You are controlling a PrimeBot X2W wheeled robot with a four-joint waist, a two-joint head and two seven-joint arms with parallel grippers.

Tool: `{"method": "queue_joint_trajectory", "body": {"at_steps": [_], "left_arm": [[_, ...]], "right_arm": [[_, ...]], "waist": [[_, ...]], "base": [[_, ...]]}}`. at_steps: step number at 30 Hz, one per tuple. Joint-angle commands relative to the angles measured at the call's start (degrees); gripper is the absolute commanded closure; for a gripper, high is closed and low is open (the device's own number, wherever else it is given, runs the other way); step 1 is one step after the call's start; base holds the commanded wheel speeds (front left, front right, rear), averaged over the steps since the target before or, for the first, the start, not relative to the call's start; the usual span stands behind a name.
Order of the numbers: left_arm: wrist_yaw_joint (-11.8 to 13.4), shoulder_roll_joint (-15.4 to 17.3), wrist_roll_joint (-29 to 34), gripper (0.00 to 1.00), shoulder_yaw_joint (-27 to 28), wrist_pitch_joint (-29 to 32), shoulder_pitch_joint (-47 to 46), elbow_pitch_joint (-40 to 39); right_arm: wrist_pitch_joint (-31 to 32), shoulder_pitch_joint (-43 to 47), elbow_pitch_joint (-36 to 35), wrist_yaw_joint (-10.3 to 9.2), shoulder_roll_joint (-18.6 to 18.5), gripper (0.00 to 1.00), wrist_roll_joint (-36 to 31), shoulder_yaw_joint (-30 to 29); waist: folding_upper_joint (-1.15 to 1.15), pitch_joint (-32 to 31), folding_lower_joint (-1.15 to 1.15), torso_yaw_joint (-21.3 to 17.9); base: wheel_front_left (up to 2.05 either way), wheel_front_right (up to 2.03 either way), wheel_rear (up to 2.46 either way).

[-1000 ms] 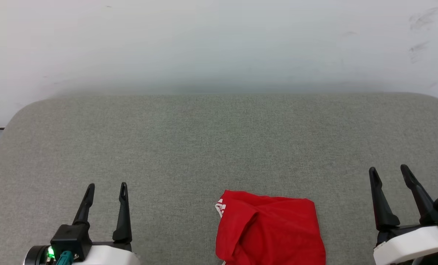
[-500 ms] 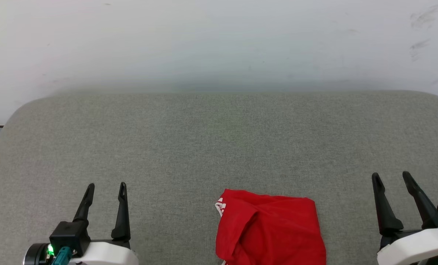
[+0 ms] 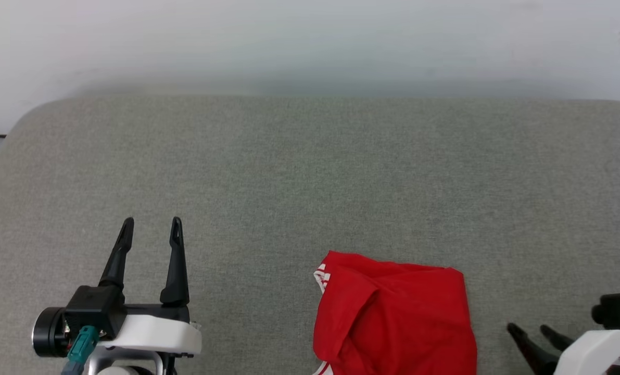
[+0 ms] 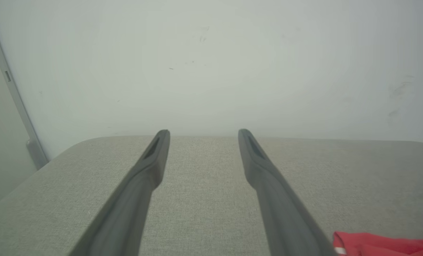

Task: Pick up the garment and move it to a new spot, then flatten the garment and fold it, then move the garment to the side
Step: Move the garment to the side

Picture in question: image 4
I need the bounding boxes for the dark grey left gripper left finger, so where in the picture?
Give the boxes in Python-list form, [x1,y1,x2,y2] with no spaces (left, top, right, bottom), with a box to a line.
[69,129,171,256]

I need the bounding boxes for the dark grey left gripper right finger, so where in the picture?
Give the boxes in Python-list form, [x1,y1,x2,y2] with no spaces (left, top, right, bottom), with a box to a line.
[238,128,337,256]

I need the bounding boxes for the red garment with white trim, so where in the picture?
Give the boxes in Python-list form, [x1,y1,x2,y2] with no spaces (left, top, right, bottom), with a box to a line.
[332,231,423,256]

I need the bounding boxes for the grey metal panel post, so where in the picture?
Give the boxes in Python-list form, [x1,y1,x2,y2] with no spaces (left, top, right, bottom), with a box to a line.
[0,5,49,170]

